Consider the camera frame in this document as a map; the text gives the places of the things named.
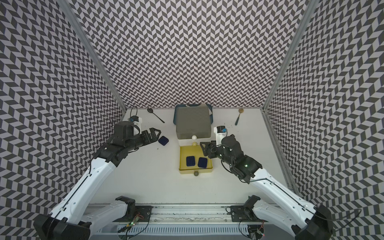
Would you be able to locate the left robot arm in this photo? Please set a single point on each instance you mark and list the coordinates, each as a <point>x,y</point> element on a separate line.
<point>67,221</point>

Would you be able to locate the aluminium corner post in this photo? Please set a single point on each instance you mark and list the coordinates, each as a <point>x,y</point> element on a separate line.
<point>72,19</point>
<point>291,50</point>

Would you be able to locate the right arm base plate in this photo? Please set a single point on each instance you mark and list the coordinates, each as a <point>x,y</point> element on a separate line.
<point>240,213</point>

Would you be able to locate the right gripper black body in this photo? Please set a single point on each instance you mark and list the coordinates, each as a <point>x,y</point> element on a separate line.
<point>221,154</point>

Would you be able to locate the aluminium corner post right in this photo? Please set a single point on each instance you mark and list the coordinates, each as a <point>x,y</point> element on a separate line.
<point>291,50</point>

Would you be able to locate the three-tier drawer cabinet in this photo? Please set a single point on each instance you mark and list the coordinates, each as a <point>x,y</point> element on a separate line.
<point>193,125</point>

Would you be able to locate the yellow bottom drawer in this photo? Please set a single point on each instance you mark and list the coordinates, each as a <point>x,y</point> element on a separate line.
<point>196,151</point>

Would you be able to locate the aluminium corner post left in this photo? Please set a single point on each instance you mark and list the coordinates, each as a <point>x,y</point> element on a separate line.
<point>72,19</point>

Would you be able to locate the navy brooch box two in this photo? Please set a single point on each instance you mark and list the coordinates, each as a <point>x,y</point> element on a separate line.
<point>163,140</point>

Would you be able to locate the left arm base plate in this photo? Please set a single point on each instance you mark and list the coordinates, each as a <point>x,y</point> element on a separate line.
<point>143,212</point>

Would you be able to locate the blue tray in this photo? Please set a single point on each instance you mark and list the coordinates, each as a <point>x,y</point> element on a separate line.
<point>185,105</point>

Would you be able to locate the navy brooch box three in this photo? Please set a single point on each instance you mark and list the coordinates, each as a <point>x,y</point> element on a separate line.
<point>190,161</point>

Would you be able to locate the navy brooch box one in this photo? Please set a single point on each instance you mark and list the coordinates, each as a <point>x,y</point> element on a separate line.
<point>203,163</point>

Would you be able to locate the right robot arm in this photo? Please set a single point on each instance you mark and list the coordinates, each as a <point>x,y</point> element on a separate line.
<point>296,216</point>

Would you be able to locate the gold spoon teal handle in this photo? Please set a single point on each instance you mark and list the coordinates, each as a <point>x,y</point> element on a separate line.
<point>241,110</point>

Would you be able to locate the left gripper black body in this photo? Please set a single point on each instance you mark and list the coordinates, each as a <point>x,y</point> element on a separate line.
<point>136,141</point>

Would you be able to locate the front aluminium rail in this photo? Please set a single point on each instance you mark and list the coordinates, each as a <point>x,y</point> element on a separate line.
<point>187,220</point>

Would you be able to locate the black spoon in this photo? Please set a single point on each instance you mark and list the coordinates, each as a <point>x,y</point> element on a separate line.
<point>151,111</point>

